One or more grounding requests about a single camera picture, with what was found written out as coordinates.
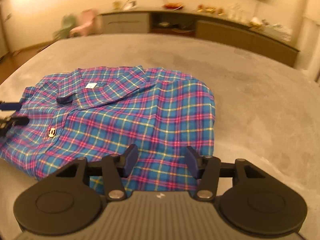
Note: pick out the pink plastic chair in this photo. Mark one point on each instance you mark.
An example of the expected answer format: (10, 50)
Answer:
(83, 25)

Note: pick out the gold ornaments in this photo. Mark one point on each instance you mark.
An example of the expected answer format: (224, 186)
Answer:
(210, 9)

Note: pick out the long grey wooden sideboard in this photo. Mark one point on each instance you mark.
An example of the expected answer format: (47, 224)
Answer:
(225, 33)

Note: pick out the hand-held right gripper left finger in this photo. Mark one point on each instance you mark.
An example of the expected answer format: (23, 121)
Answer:
(131, 158)

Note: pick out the green plastic chair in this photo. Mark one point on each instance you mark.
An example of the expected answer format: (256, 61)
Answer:
(65, 27)

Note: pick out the blue pink plaid shirt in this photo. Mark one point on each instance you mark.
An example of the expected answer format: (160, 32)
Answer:
(140, 120)

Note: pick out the small gold ornament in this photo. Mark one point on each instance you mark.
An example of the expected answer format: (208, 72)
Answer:
(116, 4)

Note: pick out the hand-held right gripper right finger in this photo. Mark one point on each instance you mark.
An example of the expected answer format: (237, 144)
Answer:
(191, 160)

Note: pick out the white paper item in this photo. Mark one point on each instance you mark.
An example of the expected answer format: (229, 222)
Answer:
(130, 5)

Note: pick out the clear glassware set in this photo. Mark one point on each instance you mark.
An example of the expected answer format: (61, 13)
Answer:
(235, 12)

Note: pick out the white tableware group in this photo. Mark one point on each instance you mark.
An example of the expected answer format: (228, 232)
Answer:
(272, 27)

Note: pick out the red dish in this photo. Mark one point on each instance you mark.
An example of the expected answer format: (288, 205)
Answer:
(173, 5)

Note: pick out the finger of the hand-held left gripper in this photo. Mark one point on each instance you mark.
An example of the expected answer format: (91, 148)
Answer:
(17, 121)
(10, 106)

